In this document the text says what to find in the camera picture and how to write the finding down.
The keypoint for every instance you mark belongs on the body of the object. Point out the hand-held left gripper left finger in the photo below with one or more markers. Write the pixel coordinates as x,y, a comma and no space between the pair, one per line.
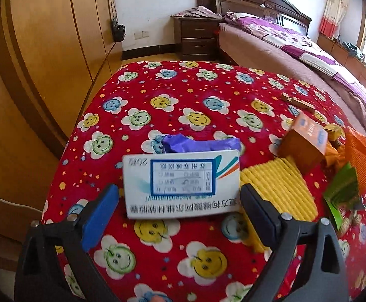
102,217

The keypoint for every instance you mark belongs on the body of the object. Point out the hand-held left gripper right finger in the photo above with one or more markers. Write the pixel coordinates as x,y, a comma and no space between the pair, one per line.
258,209

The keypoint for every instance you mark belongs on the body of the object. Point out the yellow ribbed foam sheet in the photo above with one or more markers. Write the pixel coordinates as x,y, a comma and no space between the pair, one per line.
280,182

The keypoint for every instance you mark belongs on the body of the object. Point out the white medicine box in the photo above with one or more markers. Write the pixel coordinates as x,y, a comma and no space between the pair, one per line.
183,182

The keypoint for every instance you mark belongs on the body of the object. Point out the purple plastic bag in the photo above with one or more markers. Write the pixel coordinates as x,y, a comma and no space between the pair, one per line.
195,144

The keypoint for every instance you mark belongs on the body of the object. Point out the orange cardboard box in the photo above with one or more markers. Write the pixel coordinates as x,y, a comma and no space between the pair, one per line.
299,144

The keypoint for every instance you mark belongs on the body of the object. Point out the green snack packet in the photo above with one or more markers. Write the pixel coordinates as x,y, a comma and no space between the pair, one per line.
343,188

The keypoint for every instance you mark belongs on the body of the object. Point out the small yellow box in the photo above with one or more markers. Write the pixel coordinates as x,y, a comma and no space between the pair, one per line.
332,131

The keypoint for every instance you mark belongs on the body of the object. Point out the orange textured packet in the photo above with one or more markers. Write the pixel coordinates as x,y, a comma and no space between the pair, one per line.
359,157

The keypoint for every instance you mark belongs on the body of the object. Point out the red flower printed blanket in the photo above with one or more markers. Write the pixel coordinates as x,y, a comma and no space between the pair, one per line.
170,125

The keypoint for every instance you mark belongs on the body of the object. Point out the wooden block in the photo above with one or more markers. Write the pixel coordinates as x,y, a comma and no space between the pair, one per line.
296,100

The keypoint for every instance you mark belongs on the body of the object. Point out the bed with pink sheet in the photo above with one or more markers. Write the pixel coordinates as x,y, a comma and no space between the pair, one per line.
258,50

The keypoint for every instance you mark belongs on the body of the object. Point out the purple patterned quilt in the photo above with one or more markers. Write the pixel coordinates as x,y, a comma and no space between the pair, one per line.
296,44

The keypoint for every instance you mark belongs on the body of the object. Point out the long wooden cabinet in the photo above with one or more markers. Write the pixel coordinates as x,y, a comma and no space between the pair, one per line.
331,47

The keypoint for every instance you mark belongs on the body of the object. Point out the dark wooden nightstand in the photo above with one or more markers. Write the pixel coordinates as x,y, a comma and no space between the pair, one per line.
195,37

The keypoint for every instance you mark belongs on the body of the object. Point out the dark clothing heap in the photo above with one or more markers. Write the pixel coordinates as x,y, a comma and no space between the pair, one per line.
353,50

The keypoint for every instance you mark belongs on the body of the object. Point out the black hanging bag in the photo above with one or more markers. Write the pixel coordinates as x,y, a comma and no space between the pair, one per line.
119,31

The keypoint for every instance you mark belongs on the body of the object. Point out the wooden wardrobe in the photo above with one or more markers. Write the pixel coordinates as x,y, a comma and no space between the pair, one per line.
44,37

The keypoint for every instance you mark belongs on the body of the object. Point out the purple and white pillow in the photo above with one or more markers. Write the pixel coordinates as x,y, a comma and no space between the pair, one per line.
242,17

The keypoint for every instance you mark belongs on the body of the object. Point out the pile of folded clothes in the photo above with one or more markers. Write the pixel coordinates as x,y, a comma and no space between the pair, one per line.
195,12

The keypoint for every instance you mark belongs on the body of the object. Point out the floral curtain with red hem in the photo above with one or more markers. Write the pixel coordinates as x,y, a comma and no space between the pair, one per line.
334,6

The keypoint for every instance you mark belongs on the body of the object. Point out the white wall socket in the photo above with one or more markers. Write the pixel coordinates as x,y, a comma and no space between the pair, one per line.
142,34

